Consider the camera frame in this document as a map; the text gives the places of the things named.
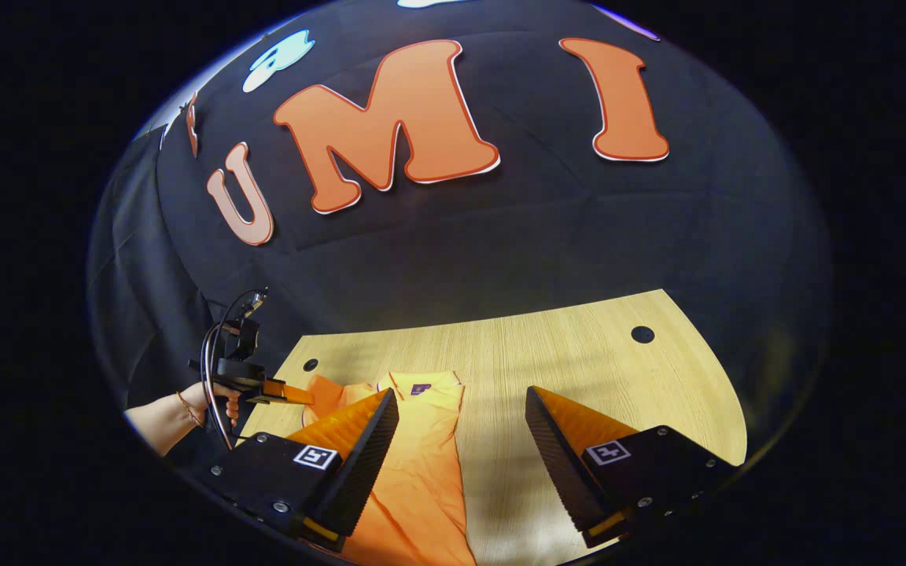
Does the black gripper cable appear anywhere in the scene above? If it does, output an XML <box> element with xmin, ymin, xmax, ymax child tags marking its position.
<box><xmin>200</xmin><ymin>288</ymin><xmax>269</xmax><ymax>454</ymax></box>

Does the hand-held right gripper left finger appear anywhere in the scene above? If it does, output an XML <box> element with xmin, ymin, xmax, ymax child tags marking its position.
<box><xmin>200</xmin><ymin>388</ymin><xmax>400</xmax><ymax>553</ymax></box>

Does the thin wrist bracelet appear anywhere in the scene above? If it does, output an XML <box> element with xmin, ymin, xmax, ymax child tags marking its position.
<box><xmin>177</xmin><ymin>391</ymin><xmax>204</xmax><ymax>430</ymax></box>

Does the black backdrop cloth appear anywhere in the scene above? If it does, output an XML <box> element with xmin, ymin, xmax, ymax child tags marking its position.
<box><xmin>87</xmin><ymin>0</ymin><xmax>835</xmax><ymax>472</ymax></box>

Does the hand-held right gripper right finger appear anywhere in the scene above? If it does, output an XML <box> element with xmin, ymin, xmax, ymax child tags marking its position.
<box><xmin>525</xmin><ymin>384</ymin><xmax>739</xmax><ymax>549</ymax></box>

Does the orange T-shirt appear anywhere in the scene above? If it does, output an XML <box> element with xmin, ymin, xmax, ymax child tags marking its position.
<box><xmin>300</xmin><ymin>369</ymin><xmax>479</xmax><ymax>566</ymax></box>

